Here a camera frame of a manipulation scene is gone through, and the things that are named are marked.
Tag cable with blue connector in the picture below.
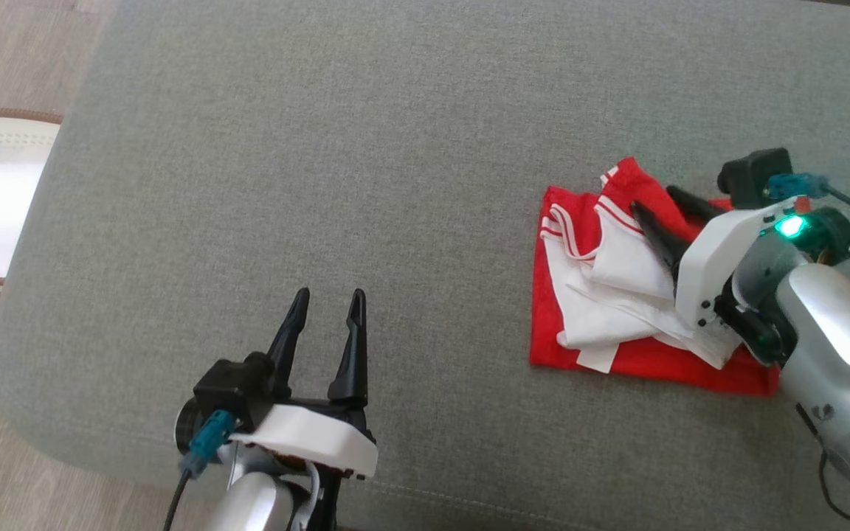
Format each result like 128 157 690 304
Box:
163 409 239 531
764 173 850 235

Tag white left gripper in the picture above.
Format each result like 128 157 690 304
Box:
229 288 379 480

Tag red shorts with white stripe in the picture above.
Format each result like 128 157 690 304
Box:
530 184 781 398

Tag large grey sofa seat cushion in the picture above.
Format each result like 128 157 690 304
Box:
0 0 850 531

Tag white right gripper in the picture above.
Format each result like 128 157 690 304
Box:
630 184 802 329

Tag right cable with blue connector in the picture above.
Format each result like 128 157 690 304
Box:
764 173 850 235

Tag left cable with blue connector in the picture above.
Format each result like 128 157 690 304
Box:
163 409 239 531

